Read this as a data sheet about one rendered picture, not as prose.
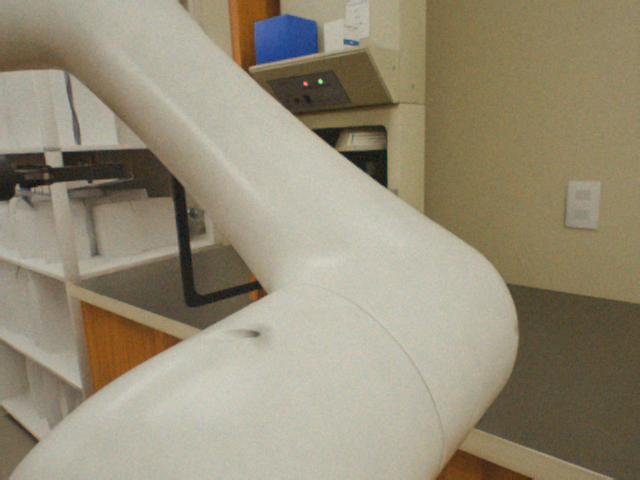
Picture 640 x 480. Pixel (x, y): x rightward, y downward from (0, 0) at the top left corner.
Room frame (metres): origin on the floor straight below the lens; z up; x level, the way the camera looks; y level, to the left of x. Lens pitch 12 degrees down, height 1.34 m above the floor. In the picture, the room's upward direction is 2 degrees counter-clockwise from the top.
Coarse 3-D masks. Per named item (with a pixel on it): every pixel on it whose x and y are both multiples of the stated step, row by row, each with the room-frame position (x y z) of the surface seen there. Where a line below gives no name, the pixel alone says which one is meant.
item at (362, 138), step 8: (344, 128) 1.15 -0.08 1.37; (352, 128) 1.13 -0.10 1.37; (360, 128) 1.12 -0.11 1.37; (368, 128) 1.11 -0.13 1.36; (376, 128) 1.11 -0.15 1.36; (384, 128) 1.11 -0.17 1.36; (344, 136) 1.14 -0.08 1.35; (352, 136) 1.12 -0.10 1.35; (360, 136) 1.11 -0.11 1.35; (368, 136) 1.10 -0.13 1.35; (376, 136) 1.10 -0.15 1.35; (384, 136) 1.10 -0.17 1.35; (336, 144) 1.16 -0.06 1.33; (344, 144) 1.13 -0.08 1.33; (352, 144) 1.11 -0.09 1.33; (360, 144) 1.10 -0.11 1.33; (368, 144) 1.09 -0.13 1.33; (376, 144) 1.09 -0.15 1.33; (384, 144) 1.10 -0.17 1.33
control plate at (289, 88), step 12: (324, 72) 1.02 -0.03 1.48; (276, 84) 1.12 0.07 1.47; (288, 84) 1.10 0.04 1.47; (300, 84) 1.08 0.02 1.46; (312, 84) 1.06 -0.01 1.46; (324, 84) 1.04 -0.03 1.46; (336, 84) 1.03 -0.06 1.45; (288, 96) 1.13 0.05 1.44; (300, 96) 1.11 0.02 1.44; (312, 96) 1.09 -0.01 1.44; (336, 96) 1.05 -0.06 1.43; (288, 108) 1.16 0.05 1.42
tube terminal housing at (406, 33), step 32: (288, 0) 1.20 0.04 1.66; (320, 0) 1.14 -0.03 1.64; (384, 0) 1.03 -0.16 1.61; (416, 0) 1.06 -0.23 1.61; (320, 32) 1.14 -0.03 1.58; (384, 32) 1.03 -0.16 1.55; (416, 32) 1.06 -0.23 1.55; (416, 64) 1.06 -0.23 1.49; (416, 96) 1.06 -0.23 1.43; (320, 128) 1.15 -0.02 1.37; (416, 128) 1.06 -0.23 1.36; (416, 160) 1.07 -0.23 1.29; (416, 192) 1.07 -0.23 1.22
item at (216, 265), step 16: (192, 208) 1.02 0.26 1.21; (176, 224) 1.00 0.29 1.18; (192, 224) 1.02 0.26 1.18; (208, 224) 1.04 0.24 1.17; (192, 240) 1.01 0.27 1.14; (208, 240) 1.04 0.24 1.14; (224, 240) 1.07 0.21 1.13; (192, 256) 1.01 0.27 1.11; (208, 256) 1.04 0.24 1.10; (224, 256) 1.06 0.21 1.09; (208, 272) 1.04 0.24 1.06; (224, 272) 1.06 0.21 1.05; (240, 272) 1.09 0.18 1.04; (208, 288) 1.03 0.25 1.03; (224, 288) 1.06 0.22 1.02
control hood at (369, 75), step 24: (360, 48) 0.93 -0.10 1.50; (384, 48) 0.97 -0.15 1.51; (264, 72) 1.11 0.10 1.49; (288, 72) 1.07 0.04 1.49; (312, 72) 1.03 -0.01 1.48; (336, 72) 1.00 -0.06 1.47; (360, 72) 0.97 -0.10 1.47; (384, 72) 0.97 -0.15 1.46; (360, 96) 1.02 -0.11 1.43; (384, 96) 0.99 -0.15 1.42
